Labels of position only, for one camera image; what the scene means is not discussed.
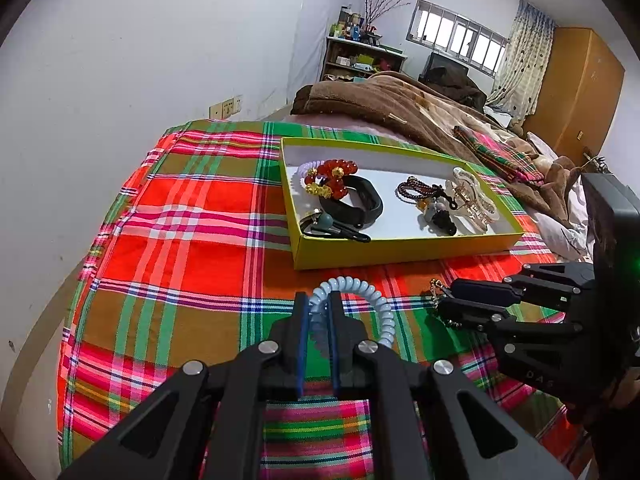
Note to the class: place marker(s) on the wooden wardrobe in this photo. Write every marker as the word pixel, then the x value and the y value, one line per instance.
pixel 580 90

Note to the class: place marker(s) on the brown blanket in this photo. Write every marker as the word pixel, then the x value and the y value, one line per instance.
pixel 375 100

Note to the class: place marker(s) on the folded plaid cloth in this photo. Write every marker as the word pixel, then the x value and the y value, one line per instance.
pixel 500 155

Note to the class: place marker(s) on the wooden shelf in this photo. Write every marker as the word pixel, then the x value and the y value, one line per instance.
pixel 330 60

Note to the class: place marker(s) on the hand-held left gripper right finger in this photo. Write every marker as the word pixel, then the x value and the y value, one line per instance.
pixel 334 347

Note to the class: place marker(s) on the black wristband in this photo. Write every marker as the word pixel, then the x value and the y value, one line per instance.
pixel 370 205

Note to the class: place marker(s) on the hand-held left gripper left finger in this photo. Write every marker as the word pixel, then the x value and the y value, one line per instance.
pixel 300 342

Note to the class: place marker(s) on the dark monitor with clothes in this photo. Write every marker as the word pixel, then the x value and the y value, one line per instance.
pixel 450 77

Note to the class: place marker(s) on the yellow-green cardboard box tray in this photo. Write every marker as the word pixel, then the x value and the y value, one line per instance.
pixel 390 210

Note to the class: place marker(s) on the clear hair claw clip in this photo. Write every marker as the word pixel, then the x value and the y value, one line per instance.
pixel 475 210

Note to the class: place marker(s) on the patterned curtain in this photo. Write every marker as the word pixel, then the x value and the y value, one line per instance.
pixel 525 60

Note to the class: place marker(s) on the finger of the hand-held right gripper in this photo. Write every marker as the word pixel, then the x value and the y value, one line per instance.
pixel 480 290
pixel 465 312

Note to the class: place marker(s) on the window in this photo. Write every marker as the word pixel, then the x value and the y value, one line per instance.
pixel 460 37

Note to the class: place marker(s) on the group of bottles on shelf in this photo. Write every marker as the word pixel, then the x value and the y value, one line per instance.
pixel 352 27

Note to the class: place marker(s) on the wall socket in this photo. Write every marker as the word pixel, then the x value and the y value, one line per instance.
pixel 225 107

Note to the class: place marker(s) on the purple flower branches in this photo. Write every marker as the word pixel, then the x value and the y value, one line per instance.
pixel 382 2

